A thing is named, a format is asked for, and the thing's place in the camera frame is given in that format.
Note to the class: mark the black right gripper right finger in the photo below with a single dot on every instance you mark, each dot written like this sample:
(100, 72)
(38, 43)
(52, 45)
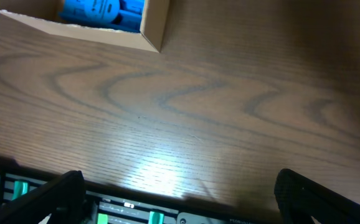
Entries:
(301, 200)

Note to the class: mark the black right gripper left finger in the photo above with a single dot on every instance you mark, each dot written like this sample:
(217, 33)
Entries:
(61, 198)

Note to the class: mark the cardboard box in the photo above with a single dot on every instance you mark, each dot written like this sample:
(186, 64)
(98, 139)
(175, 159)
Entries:
(43, 15)

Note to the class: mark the blue plastic block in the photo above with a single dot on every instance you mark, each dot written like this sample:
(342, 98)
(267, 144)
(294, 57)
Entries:
(125, 15)

